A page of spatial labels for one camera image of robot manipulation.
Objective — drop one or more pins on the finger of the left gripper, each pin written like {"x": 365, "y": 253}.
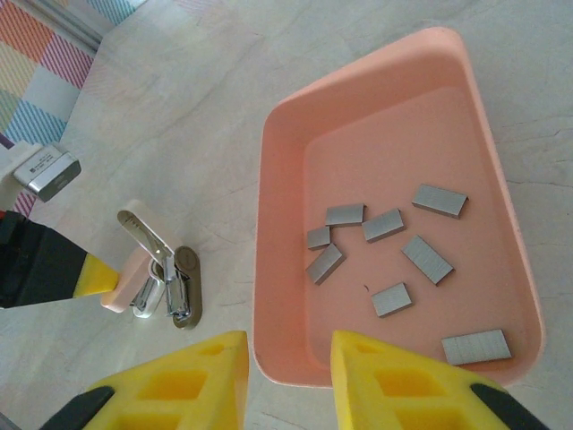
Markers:
{"x": 45, "y": 264}

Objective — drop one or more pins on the aluminium frame post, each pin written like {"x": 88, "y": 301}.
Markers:
{"x": 87, "y": 38}

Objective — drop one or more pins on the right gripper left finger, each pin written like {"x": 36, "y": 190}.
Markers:
{"x": 179, "y": 385}

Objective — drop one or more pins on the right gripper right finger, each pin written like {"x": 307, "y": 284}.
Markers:
{"x": 403, "y": 394}

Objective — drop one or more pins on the pink plastic tray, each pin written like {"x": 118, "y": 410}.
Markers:
{"x": 403, "y": 134}

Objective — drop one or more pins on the grey staple strip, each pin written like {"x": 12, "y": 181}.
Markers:
{"x": 393, "y": 300}
{"x": 383, "y": 224}
{"x": 324, "y": 264}
{"x": 441, "y": 201}
{"x": 318, "y": 237}
{"x": 344, "y": 215}
{"x": 476, "y": 347}
{"x": 427, "y": 260}

